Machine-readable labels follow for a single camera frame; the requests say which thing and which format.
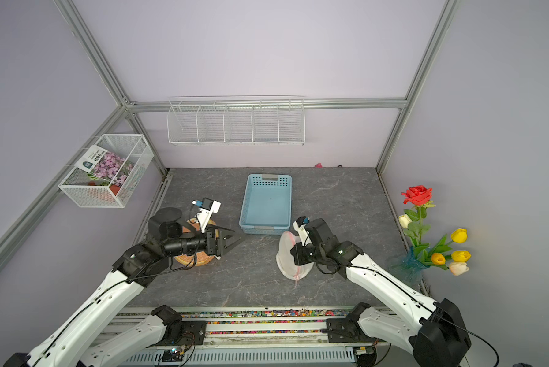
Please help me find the light blue plastic basket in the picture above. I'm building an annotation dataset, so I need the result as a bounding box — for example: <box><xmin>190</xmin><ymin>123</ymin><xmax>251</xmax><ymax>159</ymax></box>
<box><xmin>239</xmin><ymin>174</ymin><xmax>292</xmax><ymax>235</ymax></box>

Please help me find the orange tulip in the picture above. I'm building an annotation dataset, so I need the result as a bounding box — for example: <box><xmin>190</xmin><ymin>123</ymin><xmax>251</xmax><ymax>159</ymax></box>
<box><xmin>431</xmin><ymin>252</ymin><xmax>446</xmax><ymax>266</ymax></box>

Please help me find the white tulip bud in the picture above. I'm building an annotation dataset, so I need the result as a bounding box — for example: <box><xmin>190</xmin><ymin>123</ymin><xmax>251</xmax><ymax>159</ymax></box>
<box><xmin>398</xmin><ymin>214</ymin><xmax>413</xmax><ymax>229</ymax></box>

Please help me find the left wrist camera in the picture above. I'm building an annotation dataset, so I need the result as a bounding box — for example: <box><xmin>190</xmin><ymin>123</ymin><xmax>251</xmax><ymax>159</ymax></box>
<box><xmin>192</xmin><ymin>197</ymin><xmax>221</xmax><ymax>233</ymax></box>

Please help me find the white mesh laundry bag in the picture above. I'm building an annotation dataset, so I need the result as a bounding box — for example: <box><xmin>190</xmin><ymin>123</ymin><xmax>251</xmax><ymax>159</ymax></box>
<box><xmin>275</xmin><ymin>231</ymin><xmax>314</xmax><ymax>285</ymax></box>

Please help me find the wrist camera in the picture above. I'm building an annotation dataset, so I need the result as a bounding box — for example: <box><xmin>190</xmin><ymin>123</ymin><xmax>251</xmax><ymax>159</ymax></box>
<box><xmin>293</xmin><ymin>216</ymin><xmax>310</xmax><ymax>246</ymax></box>
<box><xmin>192</xmin><ymin>197</ymin><xmax>221</xmax><ymax>233</ymax></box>

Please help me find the yellow tulip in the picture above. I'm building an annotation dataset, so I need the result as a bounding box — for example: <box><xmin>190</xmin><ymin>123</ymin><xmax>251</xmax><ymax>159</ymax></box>
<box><xmin>451</xmin><ymin>250</ymin><xmax>472</xmax><ymax>263</ymax></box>
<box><xmin>450</xmin><ymin>228</ymin><xmax>468</xmax><ymax>244</ymax></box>

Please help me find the yellow tulip top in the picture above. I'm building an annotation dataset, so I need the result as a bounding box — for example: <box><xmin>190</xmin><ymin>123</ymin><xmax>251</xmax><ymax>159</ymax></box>
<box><xmin>450</xmin><ymin>228</ymin><xmax>468</xmax><ymax>244</ymax></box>

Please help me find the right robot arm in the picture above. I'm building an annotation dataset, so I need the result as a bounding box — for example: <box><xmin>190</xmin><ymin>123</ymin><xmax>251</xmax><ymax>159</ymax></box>
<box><xmin>289</xmin><ymin>217</ymin><xmax>471</xmax><ymax>366</ymax></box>

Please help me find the white wire wall shelf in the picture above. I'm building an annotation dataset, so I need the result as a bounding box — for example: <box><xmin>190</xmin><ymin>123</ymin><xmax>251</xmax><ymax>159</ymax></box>
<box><xmin>167</xmin><ymin>96</ymin><xmax>306</xmax><ymax>145</ymax></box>

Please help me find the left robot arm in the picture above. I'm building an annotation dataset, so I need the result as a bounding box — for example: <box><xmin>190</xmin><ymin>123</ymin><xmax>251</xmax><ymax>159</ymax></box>
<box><xmin>5</xmin><ymin>207</ymin><xmax>245</xmax><ymax>366</ymax></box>

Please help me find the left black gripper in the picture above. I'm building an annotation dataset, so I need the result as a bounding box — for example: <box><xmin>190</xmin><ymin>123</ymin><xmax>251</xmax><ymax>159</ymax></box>
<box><xmin>166</xmin><ymin>222</ymin><xmax>245</xmax><ymax>256</ymax></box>

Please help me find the purple flower pot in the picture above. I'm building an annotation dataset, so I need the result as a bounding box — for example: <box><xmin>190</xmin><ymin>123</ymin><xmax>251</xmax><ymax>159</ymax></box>
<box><xmin>87</xmin><ymin>152</ymin><xmax>135</xmax><ymax>195</ymax></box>

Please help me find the yellow tulip middle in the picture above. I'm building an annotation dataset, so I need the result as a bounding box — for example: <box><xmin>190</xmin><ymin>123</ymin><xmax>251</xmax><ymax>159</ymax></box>
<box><xmin>451</xmin><ymin>250</ymin><xmax>472</xmax><ymax>263</ymax></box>

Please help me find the teal glass vase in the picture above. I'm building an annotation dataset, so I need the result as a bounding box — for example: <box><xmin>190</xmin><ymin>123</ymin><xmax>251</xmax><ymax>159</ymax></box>
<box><xmin>386</xmin><ymin>247</ymin><xmax>428</xmax><ymax>287</ymax></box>

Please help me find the red artificial rose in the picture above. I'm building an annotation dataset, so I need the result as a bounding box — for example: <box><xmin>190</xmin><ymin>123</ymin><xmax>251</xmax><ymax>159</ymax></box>
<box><xmin>401</xmin><ymin>185</ymin><xmax>433</xmax><ymax>206</ymax></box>

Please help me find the pink white tulip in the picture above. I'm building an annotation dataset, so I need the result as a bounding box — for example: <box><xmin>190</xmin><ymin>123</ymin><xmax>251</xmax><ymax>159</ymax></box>
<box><xmin>448</xmin><ymin>261</ymin><xmax>470</xmax><ymax>276</ymax></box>

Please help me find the white wire side basket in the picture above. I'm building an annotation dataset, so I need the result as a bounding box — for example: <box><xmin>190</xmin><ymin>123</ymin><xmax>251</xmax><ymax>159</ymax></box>
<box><xmin>59</xmin><ymin>134</ymin><xmax>155</xmax><ymax>208</ymax></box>

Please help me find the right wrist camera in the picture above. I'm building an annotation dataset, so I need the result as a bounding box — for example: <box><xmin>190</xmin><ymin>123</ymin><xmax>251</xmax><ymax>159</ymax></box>
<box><xmin>293</xmin><ymin>216</ymin><xmax>310</xmax><ymax>246</ymax></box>

